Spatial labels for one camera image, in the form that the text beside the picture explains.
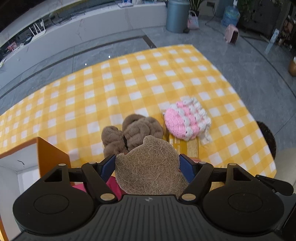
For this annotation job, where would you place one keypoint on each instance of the pink box lid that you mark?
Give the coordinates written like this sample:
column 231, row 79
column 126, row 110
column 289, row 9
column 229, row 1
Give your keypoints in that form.
column 111, row 183

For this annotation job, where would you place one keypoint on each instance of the pink white crochet pouch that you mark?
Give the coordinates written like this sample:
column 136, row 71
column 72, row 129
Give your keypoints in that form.
column 187, row 120

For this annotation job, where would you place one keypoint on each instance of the blue water jug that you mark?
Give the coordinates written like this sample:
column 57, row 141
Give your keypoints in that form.
column 231, row 16

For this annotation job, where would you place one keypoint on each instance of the pink woven handbag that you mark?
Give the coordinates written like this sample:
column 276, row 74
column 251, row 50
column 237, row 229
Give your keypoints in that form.
column 193, row 23

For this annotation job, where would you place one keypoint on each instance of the orange cardboard storage box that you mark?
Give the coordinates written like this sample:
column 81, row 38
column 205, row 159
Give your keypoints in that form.
column 21, row 167

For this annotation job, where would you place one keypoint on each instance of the small pink heater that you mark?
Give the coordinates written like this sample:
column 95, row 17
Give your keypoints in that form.
column 231, row 34

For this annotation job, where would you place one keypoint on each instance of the brown fluffy knot cushion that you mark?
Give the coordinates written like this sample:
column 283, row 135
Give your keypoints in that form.
column 135, row 128

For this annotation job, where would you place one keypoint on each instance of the dark side cabinet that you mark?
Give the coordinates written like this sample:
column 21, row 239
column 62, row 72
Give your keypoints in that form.
column 259, row 16

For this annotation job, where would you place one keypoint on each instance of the blue-grey pedal trash bin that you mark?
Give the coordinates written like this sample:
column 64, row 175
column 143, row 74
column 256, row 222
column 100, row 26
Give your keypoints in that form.
column 177, row 16

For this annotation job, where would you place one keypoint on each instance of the white marble tv console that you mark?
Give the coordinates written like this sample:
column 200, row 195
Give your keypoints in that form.
column 92, row 25

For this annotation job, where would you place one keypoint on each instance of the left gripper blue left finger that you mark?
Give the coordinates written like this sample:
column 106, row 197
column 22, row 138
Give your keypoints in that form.
column 107, row 167

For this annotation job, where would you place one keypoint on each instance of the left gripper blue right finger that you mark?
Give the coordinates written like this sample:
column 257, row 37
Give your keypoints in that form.
column 187, row 167

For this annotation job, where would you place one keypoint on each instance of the white wifi router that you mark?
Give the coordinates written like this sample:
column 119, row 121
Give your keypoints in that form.
column 37, row 28

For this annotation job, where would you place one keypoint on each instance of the yellow white checkered cloth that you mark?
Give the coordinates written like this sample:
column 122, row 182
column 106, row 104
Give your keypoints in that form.
column 71, row 112

